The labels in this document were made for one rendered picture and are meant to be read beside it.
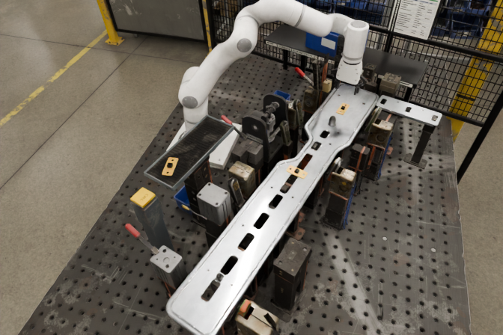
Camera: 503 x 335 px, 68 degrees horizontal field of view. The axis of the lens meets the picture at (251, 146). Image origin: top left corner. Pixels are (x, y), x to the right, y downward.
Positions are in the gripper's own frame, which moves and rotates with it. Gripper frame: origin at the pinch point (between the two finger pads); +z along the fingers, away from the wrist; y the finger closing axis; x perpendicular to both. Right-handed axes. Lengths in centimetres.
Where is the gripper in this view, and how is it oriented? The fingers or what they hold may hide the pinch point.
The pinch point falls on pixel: (346, 88)
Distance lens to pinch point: 177.9
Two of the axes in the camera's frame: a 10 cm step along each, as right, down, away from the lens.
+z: 0.3, 7.0, 7.1
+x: 5.4, -6.1, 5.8
